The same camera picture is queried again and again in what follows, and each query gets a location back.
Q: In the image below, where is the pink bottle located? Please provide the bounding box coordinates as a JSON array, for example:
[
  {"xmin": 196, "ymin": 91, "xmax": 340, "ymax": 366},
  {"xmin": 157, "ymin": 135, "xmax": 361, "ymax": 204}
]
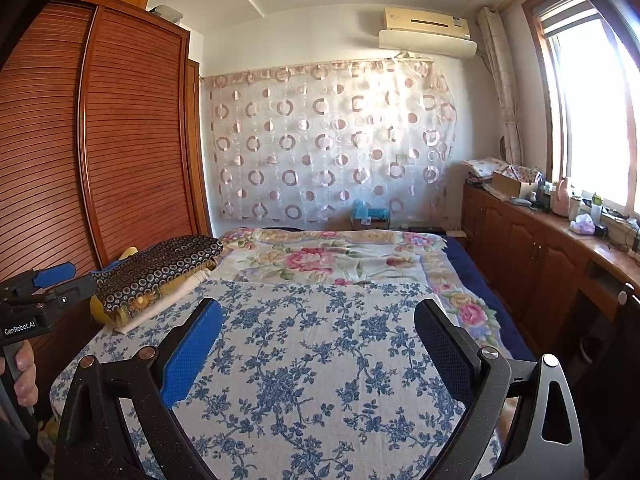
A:
[{"xmin": 555, "ymin": 176, "xmax": 573, "ymax": 218}]

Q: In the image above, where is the navy medallion patterned garment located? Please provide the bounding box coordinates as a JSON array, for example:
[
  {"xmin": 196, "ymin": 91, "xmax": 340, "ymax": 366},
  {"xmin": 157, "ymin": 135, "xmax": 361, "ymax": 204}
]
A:
[{"xmin": 91, "ymin": 235, "xmax": 224, "ymax": 316}]

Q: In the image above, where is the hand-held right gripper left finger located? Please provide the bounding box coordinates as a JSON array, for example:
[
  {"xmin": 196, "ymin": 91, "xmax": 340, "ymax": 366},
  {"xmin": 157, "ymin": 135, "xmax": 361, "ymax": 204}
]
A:
[{"xmin": 54, "ymin": 297, "xmax": 223, "ymax": 480}]

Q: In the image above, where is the long wooden cabinet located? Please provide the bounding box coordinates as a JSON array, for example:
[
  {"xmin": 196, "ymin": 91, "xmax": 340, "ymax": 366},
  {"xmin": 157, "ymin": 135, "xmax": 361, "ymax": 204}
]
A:
[{"xmin": 461, "ymin": 182, "xmax": 640, "ymax": 361}]

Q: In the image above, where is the circle patterned sheer curtain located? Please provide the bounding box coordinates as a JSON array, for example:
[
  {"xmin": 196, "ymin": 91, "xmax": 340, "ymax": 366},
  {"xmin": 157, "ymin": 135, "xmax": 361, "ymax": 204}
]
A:
[{"xmin": 200, "ymin": 57, "xmax": 458, "ymax": 225}]

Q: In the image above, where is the white waste bin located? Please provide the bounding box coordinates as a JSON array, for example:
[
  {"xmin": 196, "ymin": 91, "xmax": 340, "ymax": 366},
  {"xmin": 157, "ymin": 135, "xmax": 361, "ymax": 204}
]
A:
[{"xmin": 580, "ymin": 335, "xmax": 608, "ymax": 366}]

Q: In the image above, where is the open cardboard box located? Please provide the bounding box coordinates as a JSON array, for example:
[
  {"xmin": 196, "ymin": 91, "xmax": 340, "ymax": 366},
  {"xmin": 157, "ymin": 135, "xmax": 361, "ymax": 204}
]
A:
[{"xmin": 491, "ymin": 170, "xmax": 538, "ymax": 198}]

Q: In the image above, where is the pink floral blanket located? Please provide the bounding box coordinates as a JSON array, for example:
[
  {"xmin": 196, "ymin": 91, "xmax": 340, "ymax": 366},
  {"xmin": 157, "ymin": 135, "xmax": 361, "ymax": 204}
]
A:
[{"xmin": 215, "ymin": 227, "xmax": 506, "ymax": 356}]

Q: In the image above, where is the blue floral white bedspread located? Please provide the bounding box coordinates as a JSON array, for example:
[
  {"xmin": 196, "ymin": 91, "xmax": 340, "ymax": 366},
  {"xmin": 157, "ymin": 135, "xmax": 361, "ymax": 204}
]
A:
[{"xmin": 50, "ymin": 280, "xmax": 503, "ymax": 480}]

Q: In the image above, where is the teal plastic object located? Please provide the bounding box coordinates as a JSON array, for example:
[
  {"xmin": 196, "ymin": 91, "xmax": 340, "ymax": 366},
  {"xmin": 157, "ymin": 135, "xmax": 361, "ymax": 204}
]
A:
[{"xmin": 350, "ymin": 200, "xmax": 391, "ymax": 231}]

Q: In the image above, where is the navy blue bedsheet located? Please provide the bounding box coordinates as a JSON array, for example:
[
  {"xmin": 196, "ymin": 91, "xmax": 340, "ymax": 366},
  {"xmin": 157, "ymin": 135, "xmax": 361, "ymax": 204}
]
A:
[{"xmin": 445, "ymin": 235, "xmax": 538, "ymax": 363}]

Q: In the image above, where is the wooden framed window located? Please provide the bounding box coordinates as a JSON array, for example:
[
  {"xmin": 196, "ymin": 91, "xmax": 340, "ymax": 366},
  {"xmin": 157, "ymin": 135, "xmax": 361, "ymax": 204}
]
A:
[{"xmin": 522, "ymin": 0, "xmax": 640, "ymax": 216}]

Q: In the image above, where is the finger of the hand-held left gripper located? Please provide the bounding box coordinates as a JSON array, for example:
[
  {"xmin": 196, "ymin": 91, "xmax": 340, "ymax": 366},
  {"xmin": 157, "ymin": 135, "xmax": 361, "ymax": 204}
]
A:
[{"xmin": 0, "ymin": 261, "xmax": 77, "ymax": 301}]

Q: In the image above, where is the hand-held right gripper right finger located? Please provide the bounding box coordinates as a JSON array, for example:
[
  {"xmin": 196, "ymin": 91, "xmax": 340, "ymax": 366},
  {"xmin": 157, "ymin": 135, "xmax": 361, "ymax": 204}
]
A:
[{"xmin": 414, "ymin": 298, "xmax": 586, "ymax": 480}]

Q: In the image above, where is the wooden slatted wardrobe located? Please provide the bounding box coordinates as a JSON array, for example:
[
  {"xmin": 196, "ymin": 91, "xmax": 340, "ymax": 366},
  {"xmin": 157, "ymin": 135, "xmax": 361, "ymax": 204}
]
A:
[{"xmin": 0, "ymin": 0, "xmax": 213, "ymax": 306}]

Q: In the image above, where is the beige window curtain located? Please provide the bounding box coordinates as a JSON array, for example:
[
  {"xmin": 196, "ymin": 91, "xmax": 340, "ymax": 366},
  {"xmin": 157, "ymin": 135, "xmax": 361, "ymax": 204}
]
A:
[{"xmin": 477, "ymin": 6, "xmax": 523, "ymax": 166}]

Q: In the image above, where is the person's left hand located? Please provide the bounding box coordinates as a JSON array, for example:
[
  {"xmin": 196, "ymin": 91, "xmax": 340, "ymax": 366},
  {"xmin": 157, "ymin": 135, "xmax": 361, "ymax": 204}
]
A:
[{"xmin": 0, "ymin": 342, "xmax": 40, "ymax": 408}]

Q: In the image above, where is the yellow plush toy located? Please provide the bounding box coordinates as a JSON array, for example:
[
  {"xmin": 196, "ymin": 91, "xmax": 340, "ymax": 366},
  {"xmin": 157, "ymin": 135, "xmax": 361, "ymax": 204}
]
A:
[{"xmin": 89, "ymin": 246, "xmax": 141, "ymax": 330}]

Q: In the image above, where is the wall air conditioner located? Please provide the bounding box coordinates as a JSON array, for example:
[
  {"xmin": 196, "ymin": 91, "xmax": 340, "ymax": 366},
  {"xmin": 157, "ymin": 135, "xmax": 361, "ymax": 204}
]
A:
[{"xmin": 378, "ymin": 6, "xmax": 478, "ymax": 58}]

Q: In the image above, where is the floral cloth bundle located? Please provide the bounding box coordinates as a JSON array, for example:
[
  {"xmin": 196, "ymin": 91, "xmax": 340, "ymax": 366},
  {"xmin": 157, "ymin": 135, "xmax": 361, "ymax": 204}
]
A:
[{"xmin": 462, "ymin": 157, "xmax": 543, "ymax": 183}]

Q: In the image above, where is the dark wooden chair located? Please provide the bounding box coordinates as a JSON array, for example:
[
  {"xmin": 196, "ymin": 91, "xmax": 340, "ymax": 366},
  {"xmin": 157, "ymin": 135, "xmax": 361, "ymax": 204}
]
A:
[{"xmin": 580, "ymin": 282, "xmax": 640, "ymax": 411}]

